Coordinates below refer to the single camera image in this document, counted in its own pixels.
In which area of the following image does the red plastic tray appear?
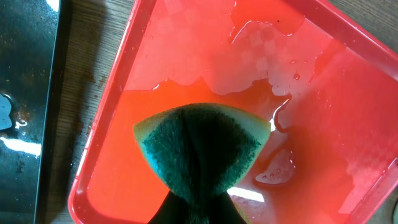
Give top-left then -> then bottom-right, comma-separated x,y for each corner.
68,0 -> 397,223

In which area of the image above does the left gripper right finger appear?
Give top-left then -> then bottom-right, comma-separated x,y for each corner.
198,192 -> 246,224

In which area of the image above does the black metal tray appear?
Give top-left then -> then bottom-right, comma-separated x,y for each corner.
1,0 -> 72,223

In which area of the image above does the green yellow sponge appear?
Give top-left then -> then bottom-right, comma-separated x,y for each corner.
133,103 -> 271,207

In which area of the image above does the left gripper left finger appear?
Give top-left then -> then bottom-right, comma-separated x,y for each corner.
148,191 -> 199,224

